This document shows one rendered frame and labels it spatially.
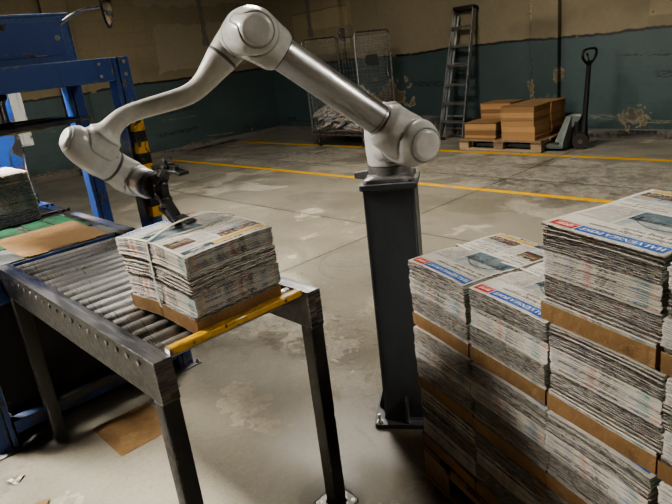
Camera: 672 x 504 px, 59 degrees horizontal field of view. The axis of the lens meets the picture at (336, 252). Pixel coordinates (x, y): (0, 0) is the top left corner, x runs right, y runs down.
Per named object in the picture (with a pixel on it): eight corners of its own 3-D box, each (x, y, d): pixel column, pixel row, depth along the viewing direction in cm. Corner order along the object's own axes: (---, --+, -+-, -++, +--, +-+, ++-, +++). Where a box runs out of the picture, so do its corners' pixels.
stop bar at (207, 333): (303, 295, 173) (303, 289, 172) (171, 357, 145) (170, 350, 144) (296, 293, 175) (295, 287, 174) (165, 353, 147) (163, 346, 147)
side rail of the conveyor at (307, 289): (325, 322, 182) (320, 286, 178) (312, 329, 178) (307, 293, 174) (131, 253, 276) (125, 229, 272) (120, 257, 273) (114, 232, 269)
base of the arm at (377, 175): (358, 175, 229) (357, 161, 227) (416, 171, 224) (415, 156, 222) (351, 186, 212) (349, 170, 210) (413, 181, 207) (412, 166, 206)
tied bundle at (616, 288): (651, 277, 150) (656, 189, 143) (777, 315, 125) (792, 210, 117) (539, 320, 135) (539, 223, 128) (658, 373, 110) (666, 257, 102)
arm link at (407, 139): (427, 130, 206) (460, 136, 186) (404, 171, 207) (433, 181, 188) (236, -5, 174) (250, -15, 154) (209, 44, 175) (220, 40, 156)
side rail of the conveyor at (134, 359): (181, 397, 150) (171, 355, 146) (161, 407, 146) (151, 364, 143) (17, 290, 244) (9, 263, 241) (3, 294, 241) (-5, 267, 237)
